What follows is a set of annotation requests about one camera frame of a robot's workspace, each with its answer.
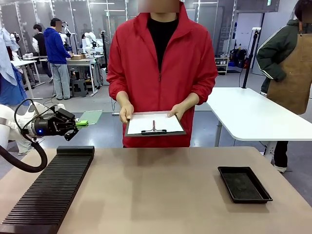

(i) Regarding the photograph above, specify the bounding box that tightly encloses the black pole stand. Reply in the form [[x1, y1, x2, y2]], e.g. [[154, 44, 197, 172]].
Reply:
[[240, 27, 262, 89]]

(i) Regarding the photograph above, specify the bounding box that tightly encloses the thin black cable loop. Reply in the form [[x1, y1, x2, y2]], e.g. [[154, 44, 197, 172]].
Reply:
[[14, 98, 39, 129]]

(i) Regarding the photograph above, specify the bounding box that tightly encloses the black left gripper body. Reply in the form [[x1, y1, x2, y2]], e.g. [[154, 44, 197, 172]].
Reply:
[[31, 112, 68, 139]]

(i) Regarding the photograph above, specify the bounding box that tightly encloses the person in brown apron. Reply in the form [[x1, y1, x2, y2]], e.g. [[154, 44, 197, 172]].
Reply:
[[255, 0, 312, 174]]

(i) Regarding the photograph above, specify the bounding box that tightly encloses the black clipboard clip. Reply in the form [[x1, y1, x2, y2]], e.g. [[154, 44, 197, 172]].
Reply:
[[141, 129, 168, 136]]

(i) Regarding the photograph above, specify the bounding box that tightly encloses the black clipboard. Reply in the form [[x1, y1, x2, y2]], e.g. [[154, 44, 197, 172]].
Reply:
[[124, 111, 187, 138]]

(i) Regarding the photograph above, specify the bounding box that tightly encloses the person's right forearm red sleeve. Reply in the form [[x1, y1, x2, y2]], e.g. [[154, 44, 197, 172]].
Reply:
[[108, 73, 130, 104]]

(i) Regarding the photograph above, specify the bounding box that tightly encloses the person in blue hoodie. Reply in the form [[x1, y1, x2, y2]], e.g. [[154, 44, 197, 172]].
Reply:
[[43, 18, 72, 101]]

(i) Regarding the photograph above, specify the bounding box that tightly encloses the person's right hand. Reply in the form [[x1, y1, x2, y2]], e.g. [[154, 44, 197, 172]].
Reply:
[[119, 101, 135, 124]]

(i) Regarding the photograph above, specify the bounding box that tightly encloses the person in red jacket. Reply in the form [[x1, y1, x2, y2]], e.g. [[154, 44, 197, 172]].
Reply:
[[106, 0, 218, 149]]

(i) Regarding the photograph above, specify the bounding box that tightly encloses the white storage shelf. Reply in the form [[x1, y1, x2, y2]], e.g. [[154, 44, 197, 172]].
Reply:
[[215, 57, 230, 76]]

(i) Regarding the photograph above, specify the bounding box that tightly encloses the blue hanging cloth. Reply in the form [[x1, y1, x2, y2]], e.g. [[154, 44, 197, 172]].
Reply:
[[0, 26, 28, 106]]

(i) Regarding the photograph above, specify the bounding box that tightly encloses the person in black vest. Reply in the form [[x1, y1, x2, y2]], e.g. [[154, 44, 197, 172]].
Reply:
[[32, 24, 54, 85]]

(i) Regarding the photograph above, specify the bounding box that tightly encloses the person's left forearm red sleeve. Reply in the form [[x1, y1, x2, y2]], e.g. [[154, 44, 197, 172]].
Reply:
[[187, 73, 218, 106]]

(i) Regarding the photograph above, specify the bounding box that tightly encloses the black shallow plastic tray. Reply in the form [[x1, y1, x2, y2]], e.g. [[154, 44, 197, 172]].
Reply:
[[217, 166, 273, 204]]

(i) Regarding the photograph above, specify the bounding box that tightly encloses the person's left hand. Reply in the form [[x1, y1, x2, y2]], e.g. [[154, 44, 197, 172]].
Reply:
[[166, 103, 190, 122]]

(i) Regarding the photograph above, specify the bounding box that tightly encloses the black slotted PCB rack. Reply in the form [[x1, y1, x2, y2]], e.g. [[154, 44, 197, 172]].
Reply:
[[0, 145, 96, 234]]

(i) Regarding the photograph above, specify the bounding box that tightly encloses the grey workbench table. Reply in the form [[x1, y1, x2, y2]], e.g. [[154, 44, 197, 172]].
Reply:
[[65, 58, 98, 98]]

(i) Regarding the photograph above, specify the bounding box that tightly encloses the black plastic stool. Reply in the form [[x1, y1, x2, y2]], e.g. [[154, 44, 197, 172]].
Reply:
[[71, 78, 89, 98]]

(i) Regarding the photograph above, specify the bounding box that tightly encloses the white background desk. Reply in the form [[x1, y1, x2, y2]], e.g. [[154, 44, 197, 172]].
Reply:
[[10, 59, 46, 99]]

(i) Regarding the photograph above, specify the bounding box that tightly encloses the green translucent PCB plate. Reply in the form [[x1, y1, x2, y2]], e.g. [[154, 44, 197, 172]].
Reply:
[[79, 110, 104, 126]]

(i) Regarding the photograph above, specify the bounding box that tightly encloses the black corrugated cable hose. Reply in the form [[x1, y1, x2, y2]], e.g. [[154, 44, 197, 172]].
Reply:
[[0, 130, 48, 173]]

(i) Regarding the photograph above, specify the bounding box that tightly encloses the white paper sheet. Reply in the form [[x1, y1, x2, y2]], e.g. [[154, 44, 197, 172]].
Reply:
[[127, 112, 184, 136]]

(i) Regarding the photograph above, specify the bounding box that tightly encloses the white side table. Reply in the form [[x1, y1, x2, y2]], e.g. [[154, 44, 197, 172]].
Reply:
[[205, 87, 312, 163]]

